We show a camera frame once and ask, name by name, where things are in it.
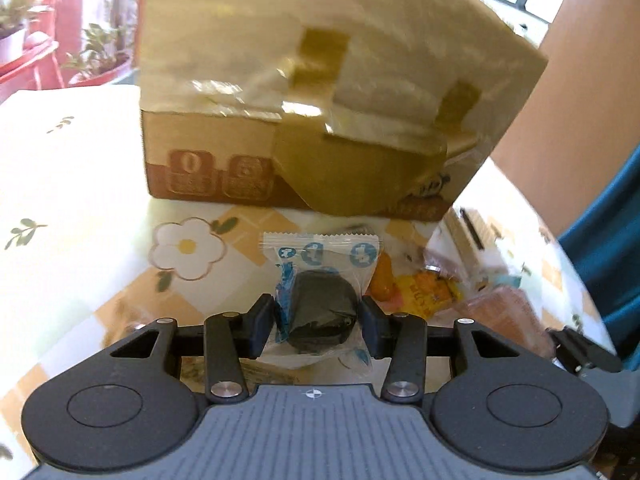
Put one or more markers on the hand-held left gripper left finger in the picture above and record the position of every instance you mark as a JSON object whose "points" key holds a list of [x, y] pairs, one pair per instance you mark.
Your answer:
{"points": [[260, 320]]}

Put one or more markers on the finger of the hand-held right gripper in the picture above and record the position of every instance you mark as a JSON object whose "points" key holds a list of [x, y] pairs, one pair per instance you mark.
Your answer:
{"points": [[585, 352]]}

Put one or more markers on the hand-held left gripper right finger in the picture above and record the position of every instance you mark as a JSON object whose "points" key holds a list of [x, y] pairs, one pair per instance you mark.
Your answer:
{"points": [[372, 325]]}

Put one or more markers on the clear packet with dark cake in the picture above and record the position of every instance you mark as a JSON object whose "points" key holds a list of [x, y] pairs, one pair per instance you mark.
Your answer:
{"points": [[322, 310]]}

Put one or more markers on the brown bread clear packet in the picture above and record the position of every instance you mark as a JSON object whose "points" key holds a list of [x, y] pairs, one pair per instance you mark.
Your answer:
{"points": [[505, 315]]}

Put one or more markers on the cardboard box with plastic liner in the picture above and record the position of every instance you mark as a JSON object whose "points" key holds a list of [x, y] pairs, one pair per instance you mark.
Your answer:
{"points": [[225, 60]]}

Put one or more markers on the yellow orange snack packet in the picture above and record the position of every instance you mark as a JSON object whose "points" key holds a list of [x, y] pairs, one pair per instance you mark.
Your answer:
{"points": [[425, 290]]}

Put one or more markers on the teal curtain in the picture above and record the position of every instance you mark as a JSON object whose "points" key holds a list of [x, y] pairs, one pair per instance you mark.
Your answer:
{"points": [[610, 240]]}

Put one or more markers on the floral checked tablecloth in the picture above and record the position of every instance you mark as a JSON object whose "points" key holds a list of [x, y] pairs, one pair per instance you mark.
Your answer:
{"points": [[75, 185]]}

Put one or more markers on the pink room backdrop poster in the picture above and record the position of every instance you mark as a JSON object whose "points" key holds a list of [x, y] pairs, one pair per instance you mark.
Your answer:
{"points": [[100, 50]]}

